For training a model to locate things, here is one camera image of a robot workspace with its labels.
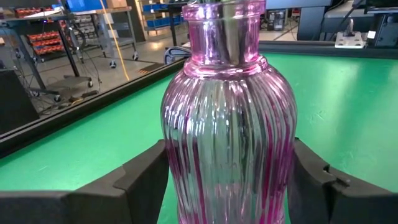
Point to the black box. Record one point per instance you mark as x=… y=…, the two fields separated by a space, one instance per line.
x=15 y=102

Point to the black table frame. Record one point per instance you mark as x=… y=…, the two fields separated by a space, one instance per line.
x=77 y=105

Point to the blue storage bins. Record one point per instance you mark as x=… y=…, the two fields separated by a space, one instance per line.
x=87 y=5

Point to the black rolling stand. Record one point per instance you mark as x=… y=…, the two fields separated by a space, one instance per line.
x=73 y=81

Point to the blue bins shelf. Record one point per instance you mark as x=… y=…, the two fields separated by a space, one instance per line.
x=161 y=15

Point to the grey metal bracket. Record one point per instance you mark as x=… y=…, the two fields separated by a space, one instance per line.
x=349 y=39

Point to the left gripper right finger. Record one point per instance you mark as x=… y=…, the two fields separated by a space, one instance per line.
x=342 y=205

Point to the brown cardboard box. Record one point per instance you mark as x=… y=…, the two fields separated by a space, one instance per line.
x=116 y=3

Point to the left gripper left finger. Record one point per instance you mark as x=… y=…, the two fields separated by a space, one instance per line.
x=93 y=205

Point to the grey blue chair back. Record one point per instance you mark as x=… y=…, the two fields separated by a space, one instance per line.
x=177 y=53

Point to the green table mat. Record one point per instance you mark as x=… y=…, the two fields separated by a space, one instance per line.
x=93 y=146

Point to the black computer tower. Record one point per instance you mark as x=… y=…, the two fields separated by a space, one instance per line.
x=278 y=20

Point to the red parts bins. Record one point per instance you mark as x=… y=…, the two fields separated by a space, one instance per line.
x=46 y=42

